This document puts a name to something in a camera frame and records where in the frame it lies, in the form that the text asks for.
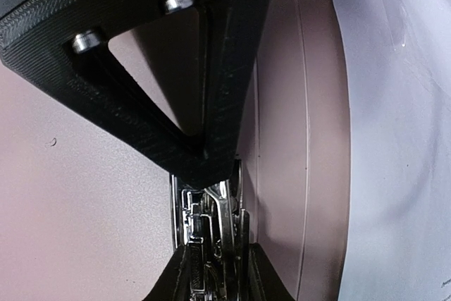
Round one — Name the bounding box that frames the tan folder metal clip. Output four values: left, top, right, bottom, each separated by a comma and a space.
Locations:
171, 159, 249, 300

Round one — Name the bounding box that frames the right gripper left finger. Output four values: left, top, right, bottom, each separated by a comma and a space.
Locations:
143, 245, 190, 301

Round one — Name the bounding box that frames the printed paper sheet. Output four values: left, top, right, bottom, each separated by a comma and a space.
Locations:
333, 0, 450, 300

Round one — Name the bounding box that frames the tan brown folder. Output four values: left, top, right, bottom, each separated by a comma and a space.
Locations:
1, 0, 351, 300

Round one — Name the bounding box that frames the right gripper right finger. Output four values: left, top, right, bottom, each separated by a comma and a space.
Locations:
248, 243, 295, 301

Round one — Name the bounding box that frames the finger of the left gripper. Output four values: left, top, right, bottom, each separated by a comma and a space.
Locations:
1, 0, 269, 188

